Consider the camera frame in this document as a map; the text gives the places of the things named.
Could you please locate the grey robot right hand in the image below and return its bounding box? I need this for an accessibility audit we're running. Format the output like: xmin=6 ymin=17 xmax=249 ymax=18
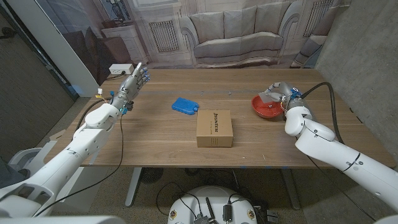
xmin=259 ymin=82 xmax=307 ymax=116

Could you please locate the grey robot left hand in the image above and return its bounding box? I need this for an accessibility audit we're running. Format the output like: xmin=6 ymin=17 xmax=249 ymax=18
xmin=110 ymin=62 xmax=151 ymax=115

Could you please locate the white card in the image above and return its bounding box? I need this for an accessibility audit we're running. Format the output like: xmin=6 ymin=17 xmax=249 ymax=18
xmin=259 ymin=91 xmax=274 ymax=105

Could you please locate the red bowl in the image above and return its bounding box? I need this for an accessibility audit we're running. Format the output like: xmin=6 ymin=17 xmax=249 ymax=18
xmin=251 ymin=94 xmax=285 ymax=119

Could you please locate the brown cardboard box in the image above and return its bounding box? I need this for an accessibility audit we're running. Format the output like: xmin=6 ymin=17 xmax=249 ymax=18
xmin=196 ymin=109 xmax=234 ymax=148

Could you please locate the white power strip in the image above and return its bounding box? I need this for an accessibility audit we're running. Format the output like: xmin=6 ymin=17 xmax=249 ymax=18
xmin=108 ymin=63 xmax=135 ymax=75

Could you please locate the blue pouch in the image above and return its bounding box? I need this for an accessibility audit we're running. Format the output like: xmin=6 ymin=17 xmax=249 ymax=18
xmin=171 ymin=96 xmax=200 ymax=116

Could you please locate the printed sofa room backdrop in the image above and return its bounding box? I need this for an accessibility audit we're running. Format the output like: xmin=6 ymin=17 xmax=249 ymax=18
xmin=35 ymin=0 xmax=352 ymax=85

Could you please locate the black round floor fan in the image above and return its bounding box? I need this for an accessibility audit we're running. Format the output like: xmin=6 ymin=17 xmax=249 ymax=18
xmin=140 ymin=167 xmax=164 ymax=184

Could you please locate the white table leg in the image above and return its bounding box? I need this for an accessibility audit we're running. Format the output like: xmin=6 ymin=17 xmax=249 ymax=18
xmin=124 ymin=167 xmax=143 ymax=207

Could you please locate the white robot torso base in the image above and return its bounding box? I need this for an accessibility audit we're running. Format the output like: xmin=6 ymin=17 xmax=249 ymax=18
xmin=167 ymin=185 xmax=258 ymax=224

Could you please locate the black power strip cable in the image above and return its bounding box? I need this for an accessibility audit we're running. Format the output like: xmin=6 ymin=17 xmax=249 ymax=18
xmin=105 ymin=71 xmax=126 ymax=81

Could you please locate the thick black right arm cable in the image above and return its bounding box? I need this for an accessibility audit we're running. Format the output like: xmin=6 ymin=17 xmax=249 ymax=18
xmin=300 ymin=82 xmax=345 ymax=146

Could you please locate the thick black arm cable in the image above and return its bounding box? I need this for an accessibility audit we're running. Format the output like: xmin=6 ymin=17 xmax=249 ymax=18
xmin=74 ymin=98 xmax=113 ymax=132
xmin=300 ymin=82 xmax=345 ymax=146

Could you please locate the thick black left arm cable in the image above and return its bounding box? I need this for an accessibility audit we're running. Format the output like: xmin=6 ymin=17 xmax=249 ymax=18
xmin=74 ymin=98 xmax=113 ymax=132

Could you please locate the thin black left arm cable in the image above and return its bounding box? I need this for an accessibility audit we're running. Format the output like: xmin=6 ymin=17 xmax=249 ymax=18
xmin=34 ymin=113 xmax=125 ymax=217

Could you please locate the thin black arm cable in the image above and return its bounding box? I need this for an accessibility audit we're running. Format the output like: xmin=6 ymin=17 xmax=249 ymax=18
xmin=34 ymin=113 xmax=125 ymax=217
xmin=306 ymin=155 xmax=377 ymax=222

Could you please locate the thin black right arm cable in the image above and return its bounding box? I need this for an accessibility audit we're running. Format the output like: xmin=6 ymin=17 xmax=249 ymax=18
xmin=306 ymin=155 xmax=377 ymax=222

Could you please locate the black door handle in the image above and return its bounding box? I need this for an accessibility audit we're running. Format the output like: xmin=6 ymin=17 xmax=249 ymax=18
xmin=0 ymin=27 xmax=18 ymax=40

